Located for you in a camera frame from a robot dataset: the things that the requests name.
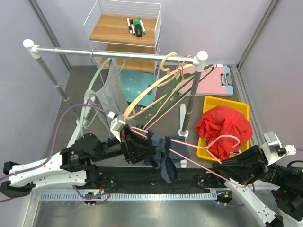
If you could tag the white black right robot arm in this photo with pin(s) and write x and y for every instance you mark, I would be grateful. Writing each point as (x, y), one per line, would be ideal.
(288, 197)

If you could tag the mint green hanger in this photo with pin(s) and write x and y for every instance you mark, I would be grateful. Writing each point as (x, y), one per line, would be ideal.
(90, 94)

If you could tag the grey garment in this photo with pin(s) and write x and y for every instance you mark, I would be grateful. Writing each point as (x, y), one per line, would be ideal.
(111, 94)

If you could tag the pink clipboard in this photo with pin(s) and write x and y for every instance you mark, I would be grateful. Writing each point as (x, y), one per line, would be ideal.
(203, 88)

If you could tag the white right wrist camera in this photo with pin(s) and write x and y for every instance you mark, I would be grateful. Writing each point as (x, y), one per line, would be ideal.
(273, 149)

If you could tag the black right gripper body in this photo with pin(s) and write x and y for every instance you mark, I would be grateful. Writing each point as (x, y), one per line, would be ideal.
(258, 166)

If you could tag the white slotted cable duct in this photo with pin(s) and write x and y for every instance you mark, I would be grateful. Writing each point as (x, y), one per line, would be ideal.
(73, 196)

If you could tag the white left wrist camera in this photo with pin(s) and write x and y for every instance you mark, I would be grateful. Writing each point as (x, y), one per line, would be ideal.
(116, 125)

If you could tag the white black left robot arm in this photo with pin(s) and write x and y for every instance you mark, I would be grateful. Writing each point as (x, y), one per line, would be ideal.
(74, 165)

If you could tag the green plastic hanger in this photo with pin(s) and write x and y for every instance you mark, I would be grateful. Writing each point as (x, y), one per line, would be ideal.
(180, 82)

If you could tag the red t-shirt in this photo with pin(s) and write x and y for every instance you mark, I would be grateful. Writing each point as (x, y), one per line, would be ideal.
(228, 123)

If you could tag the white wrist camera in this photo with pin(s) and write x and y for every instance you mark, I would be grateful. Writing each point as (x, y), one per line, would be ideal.
(116, 125)
(273, 149)

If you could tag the white tank top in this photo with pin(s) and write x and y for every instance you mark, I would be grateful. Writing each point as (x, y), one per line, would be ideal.
(234, 153)

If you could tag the black white marker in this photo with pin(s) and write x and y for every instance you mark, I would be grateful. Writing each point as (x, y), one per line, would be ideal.
(132, 26)
(129, 25)

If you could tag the white wire shelf basket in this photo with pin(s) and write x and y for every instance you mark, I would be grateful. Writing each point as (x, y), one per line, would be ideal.
(107, 29)

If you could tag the teal folder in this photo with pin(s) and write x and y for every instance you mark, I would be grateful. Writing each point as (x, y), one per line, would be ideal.
(135, 82)

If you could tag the green capped marker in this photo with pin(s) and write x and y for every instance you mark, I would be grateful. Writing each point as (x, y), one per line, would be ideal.
(142, 25)

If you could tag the yellow plastic tray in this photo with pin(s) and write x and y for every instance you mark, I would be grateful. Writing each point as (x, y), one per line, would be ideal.
(210, 102)

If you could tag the green highlighter marker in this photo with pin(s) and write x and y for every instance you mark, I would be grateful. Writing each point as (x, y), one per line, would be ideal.
(138, 28)

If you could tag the navy blue garment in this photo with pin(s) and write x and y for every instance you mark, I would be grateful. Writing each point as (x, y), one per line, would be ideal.
(164, 159)

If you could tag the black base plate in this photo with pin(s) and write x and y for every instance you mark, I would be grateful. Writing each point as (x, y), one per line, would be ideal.
(147, 180)

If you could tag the silver clothes rack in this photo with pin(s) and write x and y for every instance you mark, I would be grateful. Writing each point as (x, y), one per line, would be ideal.
(198, 61)

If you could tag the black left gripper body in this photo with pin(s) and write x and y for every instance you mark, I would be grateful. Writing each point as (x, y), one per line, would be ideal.
(128, 148)

